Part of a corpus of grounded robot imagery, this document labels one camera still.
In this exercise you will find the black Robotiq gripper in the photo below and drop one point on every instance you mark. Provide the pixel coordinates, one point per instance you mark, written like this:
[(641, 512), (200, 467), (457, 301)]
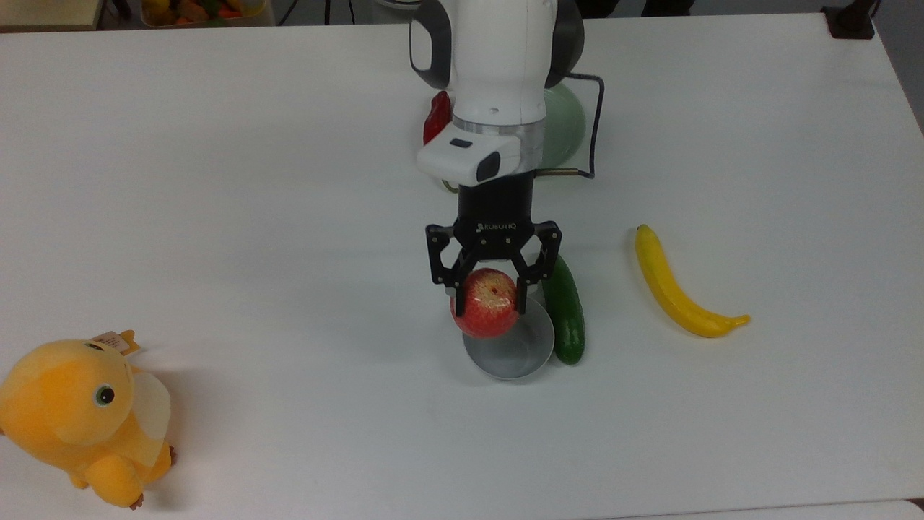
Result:
[(497, 213)]

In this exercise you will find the red apple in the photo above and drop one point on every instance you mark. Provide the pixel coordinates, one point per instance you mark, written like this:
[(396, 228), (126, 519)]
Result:
[(487, 307)]

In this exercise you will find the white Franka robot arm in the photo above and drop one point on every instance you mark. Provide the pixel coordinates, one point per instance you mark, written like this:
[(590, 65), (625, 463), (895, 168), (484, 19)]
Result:
[(498, 58)]

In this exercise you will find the green cucumber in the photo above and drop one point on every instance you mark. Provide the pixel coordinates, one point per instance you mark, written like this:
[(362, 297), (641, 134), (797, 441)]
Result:
[(567, 318)]

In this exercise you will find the grey round bowl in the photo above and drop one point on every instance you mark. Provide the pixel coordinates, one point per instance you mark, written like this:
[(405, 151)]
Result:
[(516, 354)]

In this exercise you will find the red chili pepper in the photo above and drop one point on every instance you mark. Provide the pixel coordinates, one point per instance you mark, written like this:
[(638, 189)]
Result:
[(435, 119)]

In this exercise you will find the pale green plate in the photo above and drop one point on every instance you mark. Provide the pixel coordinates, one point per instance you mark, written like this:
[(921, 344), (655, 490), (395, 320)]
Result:
[(564, 126)]

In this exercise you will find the yellow banana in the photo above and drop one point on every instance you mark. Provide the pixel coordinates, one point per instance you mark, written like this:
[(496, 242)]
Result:
[(671, 289)]

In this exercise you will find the clear bin with toy food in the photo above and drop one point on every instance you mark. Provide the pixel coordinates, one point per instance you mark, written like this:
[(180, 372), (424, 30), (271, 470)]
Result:
[(206, 11)]

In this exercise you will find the paper tag on plush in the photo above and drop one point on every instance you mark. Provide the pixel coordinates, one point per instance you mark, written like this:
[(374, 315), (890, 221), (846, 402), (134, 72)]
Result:
[(112, 339)]

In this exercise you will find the dark brown clamp block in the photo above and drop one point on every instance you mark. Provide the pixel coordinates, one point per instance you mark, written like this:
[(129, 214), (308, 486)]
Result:
[(850, 22)]

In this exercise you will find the yellow plush toy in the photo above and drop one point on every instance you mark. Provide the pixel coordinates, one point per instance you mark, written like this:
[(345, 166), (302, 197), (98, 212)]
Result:
[(65, 419)]

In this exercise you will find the beige side table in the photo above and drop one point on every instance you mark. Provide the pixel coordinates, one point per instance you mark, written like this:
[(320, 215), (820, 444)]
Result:
[(47, 11)]

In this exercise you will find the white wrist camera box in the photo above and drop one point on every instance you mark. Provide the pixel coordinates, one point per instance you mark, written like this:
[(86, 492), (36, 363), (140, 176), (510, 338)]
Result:
[(462, 155)]

